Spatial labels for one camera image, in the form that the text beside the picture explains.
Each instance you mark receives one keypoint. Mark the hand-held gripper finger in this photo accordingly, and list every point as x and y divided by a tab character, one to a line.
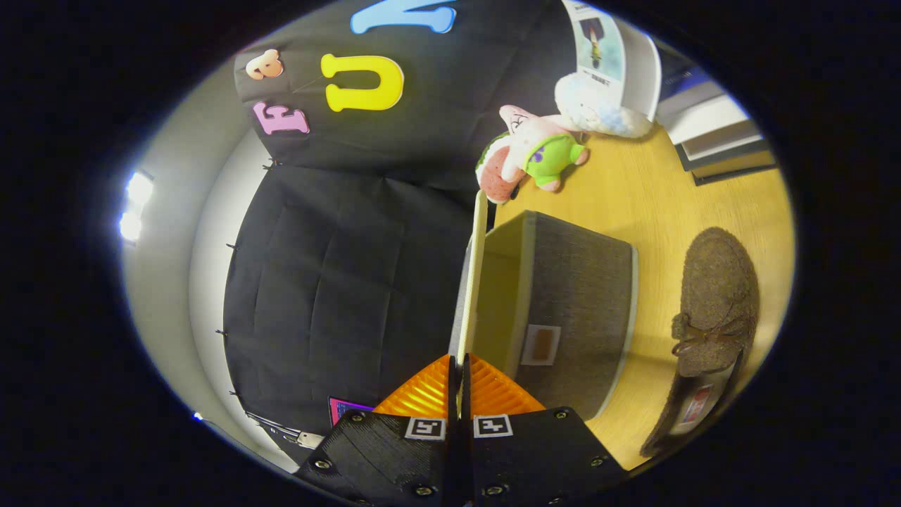
467	412
452	408

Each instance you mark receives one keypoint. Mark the grey fabric storage box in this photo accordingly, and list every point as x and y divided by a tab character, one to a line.
577	303

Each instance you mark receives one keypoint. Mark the brown fuzzy shoe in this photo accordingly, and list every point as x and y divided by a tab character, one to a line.
718	282

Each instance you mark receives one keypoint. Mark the purple screen device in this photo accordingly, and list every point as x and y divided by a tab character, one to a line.
345	410

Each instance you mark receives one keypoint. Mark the small white object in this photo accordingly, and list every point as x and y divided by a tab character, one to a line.
310	440

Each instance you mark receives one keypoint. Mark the watermelon slice plush toy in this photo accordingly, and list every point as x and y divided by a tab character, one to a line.
496	179

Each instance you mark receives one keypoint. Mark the pink starfish plush toy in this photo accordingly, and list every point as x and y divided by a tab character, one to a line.
535	137

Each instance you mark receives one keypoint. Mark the white fluffy plush toy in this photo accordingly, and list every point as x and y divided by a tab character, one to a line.
598	109

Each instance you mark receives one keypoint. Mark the dark grey book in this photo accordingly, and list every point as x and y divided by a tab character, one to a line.
735	169

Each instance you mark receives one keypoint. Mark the thick white book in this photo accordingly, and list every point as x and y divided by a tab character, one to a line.
711	123

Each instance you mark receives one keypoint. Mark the white book with rocket cover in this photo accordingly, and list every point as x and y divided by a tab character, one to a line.
637	70

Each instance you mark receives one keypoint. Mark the bright ceiling light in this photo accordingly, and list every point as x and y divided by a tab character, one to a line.
139	189

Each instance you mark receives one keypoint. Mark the blue cover book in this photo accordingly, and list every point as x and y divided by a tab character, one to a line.
693	84

